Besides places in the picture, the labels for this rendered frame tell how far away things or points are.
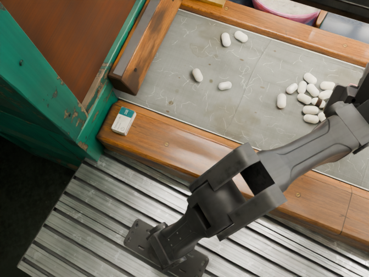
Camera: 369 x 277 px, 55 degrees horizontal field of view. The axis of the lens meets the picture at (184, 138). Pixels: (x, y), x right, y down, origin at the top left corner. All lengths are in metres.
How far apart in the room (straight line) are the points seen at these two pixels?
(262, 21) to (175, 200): 0.51
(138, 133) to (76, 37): 0.28
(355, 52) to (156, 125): 0.52
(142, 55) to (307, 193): 0.48
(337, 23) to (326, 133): 0.62
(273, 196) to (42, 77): 0.39
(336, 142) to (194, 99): 0.42
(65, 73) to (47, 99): 0.07
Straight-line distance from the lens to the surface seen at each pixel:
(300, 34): 0.98
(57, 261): 0.95
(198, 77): 0.90
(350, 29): 1.15
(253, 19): 0.99
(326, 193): 0.85
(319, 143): 0.55
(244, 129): 0.87
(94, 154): 0.91
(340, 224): 0.85
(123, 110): 0.85
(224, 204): 0.50
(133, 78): 0.83
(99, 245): 0.92
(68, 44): 0.68
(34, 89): 0.60
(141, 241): 0.88
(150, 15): 0.87
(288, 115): 0.90
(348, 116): 0.62
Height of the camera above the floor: 1.55
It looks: 72 degrees down
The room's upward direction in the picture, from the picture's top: 8 degrees counter-clockwise
